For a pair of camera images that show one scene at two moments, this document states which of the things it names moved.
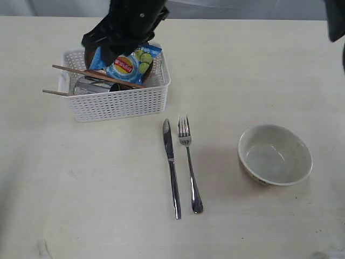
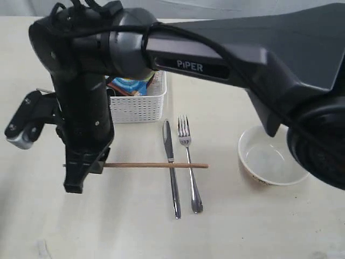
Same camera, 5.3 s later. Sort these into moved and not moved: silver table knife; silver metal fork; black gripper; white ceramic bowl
Moved: black gripper
Not moved: silver metal fork; white ceramic bowl; silver table knife
